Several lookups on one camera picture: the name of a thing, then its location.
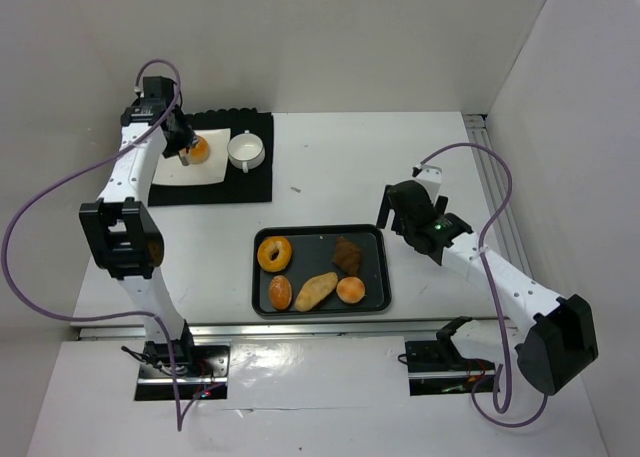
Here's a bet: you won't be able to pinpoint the metal tongs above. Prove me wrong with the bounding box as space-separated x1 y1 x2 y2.
179 136 200 166

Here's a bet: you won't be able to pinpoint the orange donut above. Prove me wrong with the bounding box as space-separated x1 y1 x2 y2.
256 236 293 273
186 136 210 165

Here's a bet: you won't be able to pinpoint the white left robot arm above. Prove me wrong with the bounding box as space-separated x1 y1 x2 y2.
79 76 195 366

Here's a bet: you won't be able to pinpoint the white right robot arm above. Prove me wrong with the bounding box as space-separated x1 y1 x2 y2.
377 180 598 396

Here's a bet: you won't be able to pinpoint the long tan bread roll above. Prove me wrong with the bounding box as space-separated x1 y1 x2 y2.
294 272 338 312

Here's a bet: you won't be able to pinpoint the white square plate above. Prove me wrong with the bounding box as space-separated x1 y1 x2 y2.
152 129 231 187

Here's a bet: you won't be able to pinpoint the dark brown croissant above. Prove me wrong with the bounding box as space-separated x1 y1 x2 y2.
332 236 362 277

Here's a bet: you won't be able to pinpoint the black baking tray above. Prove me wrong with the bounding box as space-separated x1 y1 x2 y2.
251 224 392 318

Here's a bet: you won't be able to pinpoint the round light bun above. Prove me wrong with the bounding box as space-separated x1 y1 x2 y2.
336 276 366 305

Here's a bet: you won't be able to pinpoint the black placemat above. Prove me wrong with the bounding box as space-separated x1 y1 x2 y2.
148 108 275 207

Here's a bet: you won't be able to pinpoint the orange oval bun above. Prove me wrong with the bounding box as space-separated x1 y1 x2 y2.
268 275 293 311

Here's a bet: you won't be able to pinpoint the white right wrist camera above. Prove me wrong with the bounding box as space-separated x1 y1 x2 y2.
412 164 443 201

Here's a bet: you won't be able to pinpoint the white cup with handle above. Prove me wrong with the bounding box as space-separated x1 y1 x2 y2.
227 132 266 174

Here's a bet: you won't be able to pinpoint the aluminium rail right side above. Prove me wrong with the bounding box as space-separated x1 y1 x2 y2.
463 114 532 276

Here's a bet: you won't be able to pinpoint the aluminium rail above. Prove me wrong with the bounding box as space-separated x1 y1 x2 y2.
463 114 532 276
77 317 511 340

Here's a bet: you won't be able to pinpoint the aluminium rail front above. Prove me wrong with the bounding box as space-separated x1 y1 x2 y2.
77 317 511 340

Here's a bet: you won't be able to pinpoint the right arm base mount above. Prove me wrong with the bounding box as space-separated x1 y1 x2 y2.
397 340 495 396

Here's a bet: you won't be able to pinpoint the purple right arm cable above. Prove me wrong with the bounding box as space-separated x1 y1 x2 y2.
412 142 549 428

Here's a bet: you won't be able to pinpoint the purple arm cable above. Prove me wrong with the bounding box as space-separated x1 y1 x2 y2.
1 59 211 432
412 142 549 428

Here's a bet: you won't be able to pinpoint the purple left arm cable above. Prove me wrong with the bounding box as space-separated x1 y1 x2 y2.
1 59 211 432

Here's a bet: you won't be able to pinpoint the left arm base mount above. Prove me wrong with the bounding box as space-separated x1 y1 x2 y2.
121 345 231 402

